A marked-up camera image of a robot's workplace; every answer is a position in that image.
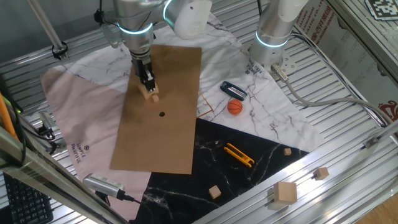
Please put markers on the marble pink black cloth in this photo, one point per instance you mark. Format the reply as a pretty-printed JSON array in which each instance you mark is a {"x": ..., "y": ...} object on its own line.
[{"x": 264, "y": 124}]

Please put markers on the small metal bracket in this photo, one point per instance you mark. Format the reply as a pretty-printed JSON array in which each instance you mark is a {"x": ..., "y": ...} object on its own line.
[{"x": 371, "y": 142}]

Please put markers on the aluminium frame bar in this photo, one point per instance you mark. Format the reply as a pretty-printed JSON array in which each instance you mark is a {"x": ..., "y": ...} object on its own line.
[
  {"x": 31, "y": 165},
  {"x": 367, "y": 40}
]

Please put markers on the grey metal pole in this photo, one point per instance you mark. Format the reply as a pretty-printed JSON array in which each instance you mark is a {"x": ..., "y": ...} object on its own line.
[{"x": 45, "y": 26}]

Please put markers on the brown fibreboard sheet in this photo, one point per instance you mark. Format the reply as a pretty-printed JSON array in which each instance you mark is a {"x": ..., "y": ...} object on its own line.
[{"x": 155, "y": 140}]

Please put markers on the dark green hex key set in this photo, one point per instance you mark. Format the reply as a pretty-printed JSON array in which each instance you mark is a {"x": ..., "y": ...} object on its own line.
[{"x": 233, "y": 91}]

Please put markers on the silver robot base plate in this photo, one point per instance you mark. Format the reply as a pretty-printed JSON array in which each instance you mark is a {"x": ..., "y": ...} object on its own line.
[{"x": 287, "y": 63}]

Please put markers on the white panel red print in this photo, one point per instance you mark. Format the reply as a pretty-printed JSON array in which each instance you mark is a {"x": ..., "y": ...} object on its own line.
[{"x": 342, "y": 46}]

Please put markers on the small wooden cube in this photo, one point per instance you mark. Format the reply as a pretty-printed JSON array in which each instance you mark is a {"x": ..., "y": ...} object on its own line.
[
  {"x": 287, "y": 151},
  {"x": 155, "y": 99}
]

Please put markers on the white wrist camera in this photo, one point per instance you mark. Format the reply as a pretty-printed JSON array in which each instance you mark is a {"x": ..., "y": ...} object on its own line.
[{"x": 109, "y": 35}]

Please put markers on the orange mini basketball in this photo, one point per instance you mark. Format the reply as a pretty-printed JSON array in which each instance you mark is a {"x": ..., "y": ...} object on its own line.
[{"x": 234, "y": 107}]

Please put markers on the orange pole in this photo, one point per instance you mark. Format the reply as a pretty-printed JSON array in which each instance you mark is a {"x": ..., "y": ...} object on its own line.
[{"x": 6, "y": 115}]

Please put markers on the black pole clamp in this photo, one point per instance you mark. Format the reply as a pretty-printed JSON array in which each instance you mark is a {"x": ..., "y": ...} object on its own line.
[{"x": 59, "y": 50}]

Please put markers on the black white fiducial marker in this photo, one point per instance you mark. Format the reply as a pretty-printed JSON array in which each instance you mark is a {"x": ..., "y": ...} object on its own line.
[{"x": 382, "y": 9}]

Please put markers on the yellow black cutter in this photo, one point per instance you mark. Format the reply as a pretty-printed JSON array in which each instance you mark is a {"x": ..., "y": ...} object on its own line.
[{"x": 238, "y": 154}]

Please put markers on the grey camera on black clamp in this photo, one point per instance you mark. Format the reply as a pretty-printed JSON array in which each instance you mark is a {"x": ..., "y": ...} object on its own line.
[{"x": 48, "y": 119}]

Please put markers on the black keyboard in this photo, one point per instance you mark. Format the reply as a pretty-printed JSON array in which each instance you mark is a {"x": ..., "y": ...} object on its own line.
[{"x": 25, "y": 202}]

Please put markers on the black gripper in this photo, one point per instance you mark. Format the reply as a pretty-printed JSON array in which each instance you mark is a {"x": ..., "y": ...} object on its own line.
[{"x": 140, "y": 67}]

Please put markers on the large wooden block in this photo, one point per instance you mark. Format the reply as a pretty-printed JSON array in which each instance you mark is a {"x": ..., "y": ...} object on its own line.
[
  {"x": 285, "y": 193},
  {"x": 142, "y": 91}
]

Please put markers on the silver ridged camera box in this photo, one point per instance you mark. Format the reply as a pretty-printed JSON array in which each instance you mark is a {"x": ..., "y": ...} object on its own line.
[{"x": 104, "y": 185}]

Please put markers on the medium wooden cube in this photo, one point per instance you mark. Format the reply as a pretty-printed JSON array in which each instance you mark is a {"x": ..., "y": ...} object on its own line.
[
  {"x": 214, "y": 192},
  {"x": 321, "y": 173}
]

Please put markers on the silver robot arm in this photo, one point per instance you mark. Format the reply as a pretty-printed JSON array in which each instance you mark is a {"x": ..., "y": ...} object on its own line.
[{"x": 136, "y": 18}]

